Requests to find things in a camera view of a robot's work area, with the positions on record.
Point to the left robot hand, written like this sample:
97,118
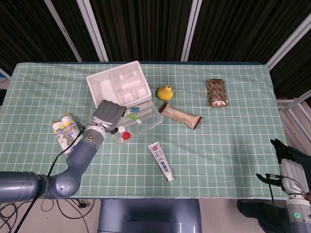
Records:
108,114

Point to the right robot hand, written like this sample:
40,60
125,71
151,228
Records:
292,174

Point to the red plastic cap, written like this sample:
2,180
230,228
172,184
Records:
126,135

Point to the clear plastic box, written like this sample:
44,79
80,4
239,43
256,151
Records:
148,121

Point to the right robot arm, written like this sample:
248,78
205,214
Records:
297,216

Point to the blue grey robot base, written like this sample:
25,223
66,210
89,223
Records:
148,216

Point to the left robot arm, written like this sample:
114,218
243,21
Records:
80,155

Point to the white round cap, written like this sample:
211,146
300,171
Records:
121,129

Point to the green white glue stick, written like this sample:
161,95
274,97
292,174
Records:
134,118

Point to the blue binder clip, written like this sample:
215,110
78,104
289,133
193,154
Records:
135,110

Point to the packaged white bottles pack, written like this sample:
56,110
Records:
65,132

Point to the yellow pear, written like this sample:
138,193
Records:
164,93

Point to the white pink toothpaste tube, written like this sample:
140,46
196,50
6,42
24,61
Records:
161,161

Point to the brown snack bar packet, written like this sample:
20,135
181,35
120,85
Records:
179,116

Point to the green checked tablecloth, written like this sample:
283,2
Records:
218,145

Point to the gold foil cake packet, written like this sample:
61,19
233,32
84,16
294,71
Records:
217,92

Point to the white plastic drawer organizer frame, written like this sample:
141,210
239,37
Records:
102,85

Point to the white metal frame rack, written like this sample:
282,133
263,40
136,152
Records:
295,111

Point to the white double frame post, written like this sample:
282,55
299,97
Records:
93,29
192,29

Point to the white slim frame post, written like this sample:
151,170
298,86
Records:
63,29

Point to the white wide frame post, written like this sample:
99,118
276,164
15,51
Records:
289,41

